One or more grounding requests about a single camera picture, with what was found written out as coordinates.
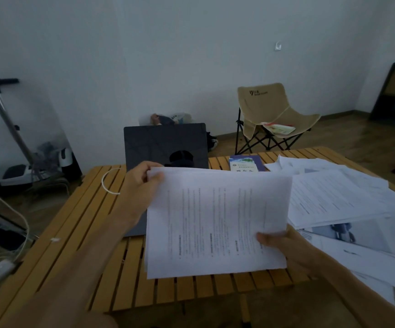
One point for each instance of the sorted text document stack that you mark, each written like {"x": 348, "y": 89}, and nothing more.
{"x": 218, "y": 222}

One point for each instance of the wooden slatted table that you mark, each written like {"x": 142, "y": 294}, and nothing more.
{"x": 81, "y": 235}

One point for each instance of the person's right forearm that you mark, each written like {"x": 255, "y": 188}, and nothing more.
{"x": 364, "y": 297}

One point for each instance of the person's left forearm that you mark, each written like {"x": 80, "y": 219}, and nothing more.
{"x": 74, "y": 280}

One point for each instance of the white wall hook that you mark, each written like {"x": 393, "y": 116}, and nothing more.
{"x": 278, "y": 45}

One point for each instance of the white and black appliance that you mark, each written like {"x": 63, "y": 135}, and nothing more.
{"x": 13, "y": 170}

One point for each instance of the person's right hand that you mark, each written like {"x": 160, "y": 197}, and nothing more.
{"x": 296, "y": 251}

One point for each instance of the pile of white papers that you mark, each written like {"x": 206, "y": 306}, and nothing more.
{"x": 334, "y": 198}

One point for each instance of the blue booklet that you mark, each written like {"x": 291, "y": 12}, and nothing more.
{"x": 247, "y": 163}

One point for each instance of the red and white booklet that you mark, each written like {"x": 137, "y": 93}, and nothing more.
{"x": 279, "y": 129}

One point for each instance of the grey laptop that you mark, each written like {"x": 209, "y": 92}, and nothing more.
{"x": 163, "y": 141}

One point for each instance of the black shelf unit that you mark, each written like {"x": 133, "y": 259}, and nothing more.
{"x": 381, "y": 112}

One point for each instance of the person's left hand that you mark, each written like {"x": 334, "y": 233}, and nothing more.
{"x": 139, "y": 194}

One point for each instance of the small white tape scrap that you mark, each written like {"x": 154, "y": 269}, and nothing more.
{"x": 55, "y": 240}

